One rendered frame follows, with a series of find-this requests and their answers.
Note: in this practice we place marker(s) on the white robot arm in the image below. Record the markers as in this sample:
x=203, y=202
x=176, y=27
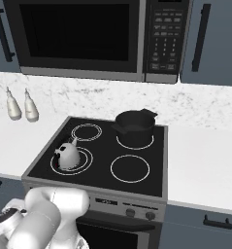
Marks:
x=43, y=220

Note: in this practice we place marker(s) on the black glass-top stove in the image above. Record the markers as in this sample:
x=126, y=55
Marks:
x=103, y=162

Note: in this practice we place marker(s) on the dark round stove knob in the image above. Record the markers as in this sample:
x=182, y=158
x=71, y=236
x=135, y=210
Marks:
x=130, y=212
x=150, y=216

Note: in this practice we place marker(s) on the black cooking pot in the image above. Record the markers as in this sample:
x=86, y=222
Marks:
x=135, y=129

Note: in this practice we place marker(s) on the white squeeze bottle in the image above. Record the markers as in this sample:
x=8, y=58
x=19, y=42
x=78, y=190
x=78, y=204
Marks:
x=31, y=111
x=13, y=108

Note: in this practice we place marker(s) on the black microwave oven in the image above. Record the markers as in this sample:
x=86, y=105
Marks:
x=98, y=35

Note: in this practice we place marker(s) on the black microwave door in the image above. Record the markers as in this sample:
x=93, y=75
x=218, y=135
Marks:
x=75, y=32

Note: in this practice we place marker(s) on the black oven door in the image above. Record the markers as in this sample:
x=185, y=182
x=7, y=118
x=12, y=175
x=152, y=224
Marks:
x=114, y=238

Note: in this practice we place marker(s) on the grey-blue drawer front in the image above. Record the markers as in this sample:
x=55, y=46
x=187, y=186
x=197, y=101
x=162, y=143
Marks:
x=192, y=233
x=7, y=197

